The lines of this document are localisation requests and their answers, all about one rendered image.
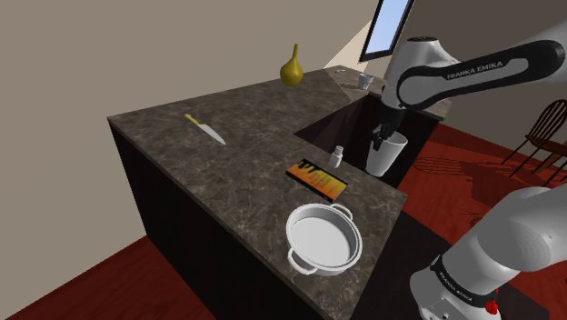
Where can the brown wooden chair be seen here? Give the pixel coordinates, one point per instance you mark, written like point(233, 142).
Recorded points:
point(544, 128)

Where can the yellow gourd-shaped vase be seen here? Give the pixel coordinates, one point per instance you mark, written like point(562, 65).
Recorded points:
point(291, 73)

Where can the small white bottle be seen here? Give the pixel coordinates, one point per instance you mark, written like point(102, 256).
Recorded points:
point(336, 158)

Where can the white cup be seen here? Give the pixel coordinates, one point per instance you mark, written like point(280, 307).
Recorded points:
point(384, 156)

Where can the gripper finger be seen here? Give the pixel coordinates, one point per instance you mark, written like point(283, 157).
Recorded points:
point(377, 139)

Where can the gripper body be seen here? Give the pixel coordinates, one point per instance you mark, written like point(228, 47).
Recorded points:
point(391, 120)

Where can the small grey cup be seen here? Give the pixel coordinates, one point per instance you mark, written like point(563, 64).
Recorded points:
point(365, 81)

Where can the black-framed window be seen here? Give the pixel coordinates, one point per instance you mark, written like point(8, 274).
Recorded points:
point(386, 26)

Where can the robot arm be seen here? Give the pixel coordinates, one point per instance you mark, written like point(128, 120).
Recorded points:
point(509, 239)

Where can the orange and black book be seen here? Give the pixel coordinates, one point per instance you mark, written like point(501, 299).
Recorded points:
point(316, 179)

